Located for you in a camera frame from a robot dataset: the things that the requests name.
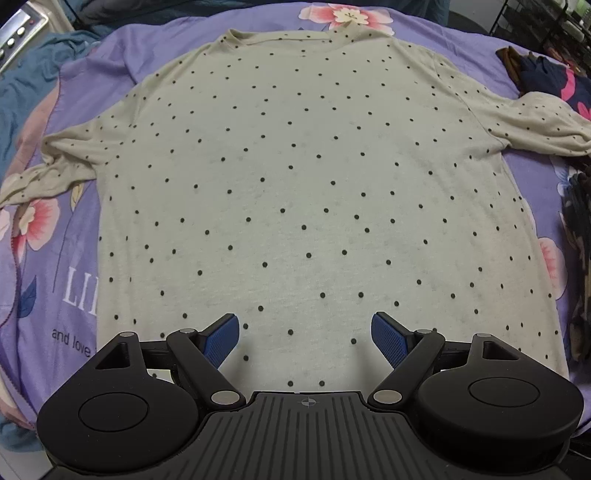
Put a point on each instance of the pale green polka dot shirt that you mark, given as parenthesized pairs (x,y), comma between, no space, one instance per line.
(300,184)

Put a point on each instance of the dark grey bed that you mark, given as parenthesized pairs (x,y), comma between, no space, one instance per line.
(184,5)

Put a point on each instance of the brown garment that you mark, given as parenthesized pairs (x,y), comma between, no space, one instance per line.
(508,57)

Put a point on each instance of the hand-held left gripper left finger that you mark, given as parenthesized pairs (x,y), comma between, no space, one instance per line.
(221,339)

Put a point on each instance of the navy cartoon print garment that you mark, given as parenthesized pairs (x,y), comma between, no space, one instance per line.
(545,76)

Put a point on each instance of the dark brown cloth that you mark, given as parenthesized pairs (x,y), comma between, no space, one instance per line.
(579,230)

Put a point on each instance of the purple floral blanket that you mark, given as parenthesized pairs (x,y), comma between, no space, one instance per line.
(69,258)

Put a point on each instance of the white machine with control panel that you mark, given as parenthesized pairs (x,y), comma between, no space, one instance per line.
(18,32)

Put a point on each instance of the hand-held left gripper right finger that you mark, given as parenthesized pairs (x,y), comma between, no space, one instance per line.
(390,339)

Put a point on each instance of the teal duvet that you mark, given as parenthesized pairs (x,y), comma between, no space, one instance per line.
(27,92)

